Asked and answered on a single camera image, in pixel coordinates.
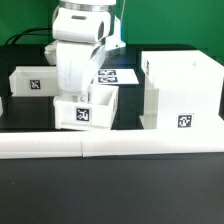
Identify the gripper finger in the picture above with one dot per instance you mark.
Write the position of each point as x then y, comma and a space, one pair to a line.
83, 98

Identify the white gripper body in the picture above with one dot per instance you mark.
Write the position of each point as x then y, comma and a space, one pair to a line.
77, 64

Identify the white front drawer with tag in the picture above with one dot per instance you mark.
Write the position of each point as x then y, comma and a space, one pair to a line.
97, 113

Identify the white drawer with tag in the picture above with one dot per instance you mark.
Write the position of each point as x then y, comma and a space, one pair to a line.
34, 81
97, 113

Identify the white drawer cabinet box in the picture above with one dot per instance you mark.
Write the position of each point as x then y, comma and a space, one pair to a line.
182, 90

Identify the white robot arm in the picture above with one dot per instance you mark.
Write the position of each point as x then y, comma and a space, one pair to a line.
84, 32

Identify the white rear drawer with tag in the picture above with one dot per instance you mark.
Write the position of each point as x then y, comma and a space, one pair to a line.
34, 81

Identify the white sheet with tags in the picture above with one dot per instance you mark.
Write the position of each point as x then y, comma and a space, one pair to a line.
116, 77

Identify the white foam rail front right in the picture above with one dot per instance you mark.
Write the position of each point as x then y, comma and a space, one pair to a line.
149, 142

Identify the white foam rail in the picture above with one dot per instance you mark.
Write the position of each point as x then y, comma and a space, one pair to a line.
40, 145
149, 142

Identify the white foam rail front left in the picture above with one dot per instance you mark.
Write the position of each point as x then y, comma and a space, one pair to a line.
40, 145

